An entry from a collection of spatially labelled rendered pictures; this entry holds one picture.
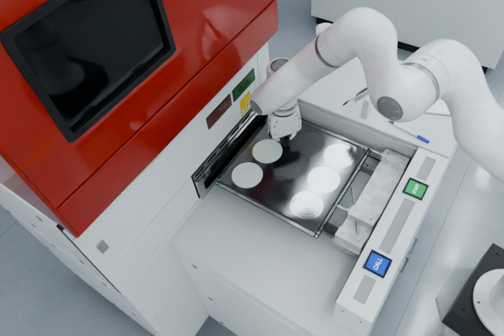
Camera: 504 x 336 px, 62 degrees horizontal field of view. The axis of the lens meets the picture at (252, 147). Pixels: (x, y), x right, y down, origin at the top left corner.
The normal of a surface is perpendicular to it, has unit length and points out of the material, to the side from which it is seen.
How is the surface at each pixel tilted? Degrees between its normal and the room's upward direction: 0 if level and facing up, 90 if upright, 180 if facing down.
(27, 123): 90
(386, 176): 0
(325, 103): 0
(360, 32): 61
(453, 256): 0
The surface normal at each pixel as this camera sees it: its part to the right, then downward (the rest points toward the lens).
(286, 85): -0.18, 0.28
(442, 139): -0.09, -0.63
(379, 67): -0.88, -0.23
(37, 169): 0.83, 0.39
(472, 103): -0.75, -0.38
